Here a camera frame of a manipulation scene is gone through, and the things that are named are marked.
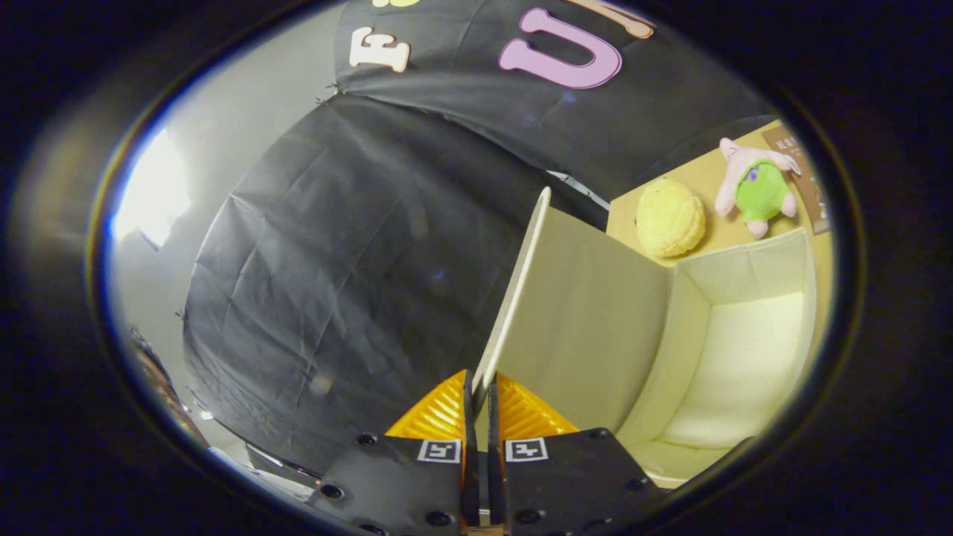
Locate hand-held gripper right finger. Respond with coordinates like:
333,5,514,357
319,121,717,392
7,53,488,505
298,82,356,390
486,371,665,536

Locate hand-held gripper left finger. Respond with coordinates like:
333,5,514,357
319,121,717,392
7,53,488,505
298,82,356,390
305,369,481,536

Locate beige fabric storage box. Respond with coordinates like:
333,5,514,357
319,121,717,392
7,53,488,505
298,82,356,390
473,186,820,492

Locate yellow round plush toy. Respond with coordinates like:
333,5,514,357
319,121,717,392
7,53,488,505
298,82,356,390
635,179,707,259

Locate brown blurred object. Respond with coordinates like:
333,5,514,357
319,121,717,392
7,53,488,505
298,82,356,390
130,326,211,447

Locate pink and green plush toy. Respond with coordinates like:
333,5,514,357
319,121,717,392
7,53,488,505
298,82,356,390
715,138,803,239

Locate ceiling light panel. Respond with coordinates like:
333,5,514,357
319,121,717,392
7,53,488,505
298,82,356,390
112,127,193,250

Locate brown illustrated cover book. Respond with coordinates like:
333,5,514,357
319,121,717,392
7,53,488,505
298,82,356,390
761,125,831,235

